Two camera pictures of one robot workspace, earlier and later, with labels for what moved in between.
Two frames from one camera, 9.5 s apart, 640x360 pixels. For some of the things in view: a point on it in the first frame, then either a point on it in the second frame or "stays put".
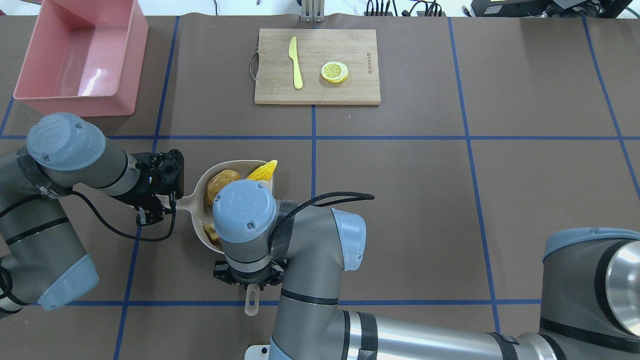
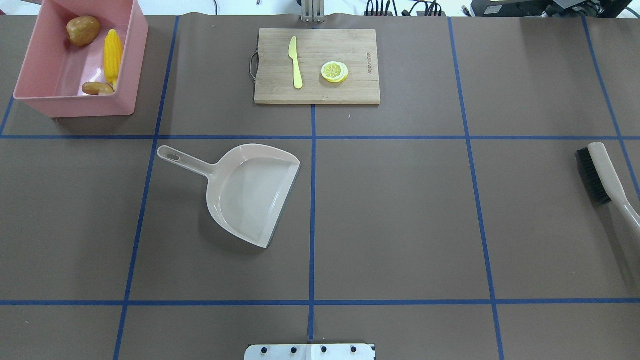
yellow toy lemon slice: x=334 y=72 stays put
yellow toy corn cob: x=264 y=172 -> x=113 y=57
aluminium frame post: x=313 y=11 stays put
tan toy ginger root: x=212 y=233 -> x=94 y=88
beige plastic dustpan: x=196 y=199 -> x=248 y=188
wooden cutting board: x=356 y=48 stays put
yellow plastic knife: x=293 y=53 stays put
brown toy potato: x=218 y=182 -> x=83 y=30
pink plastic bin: x=84 y=57 stays put
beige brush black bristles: x=252 y=310 -> x=601 y=184
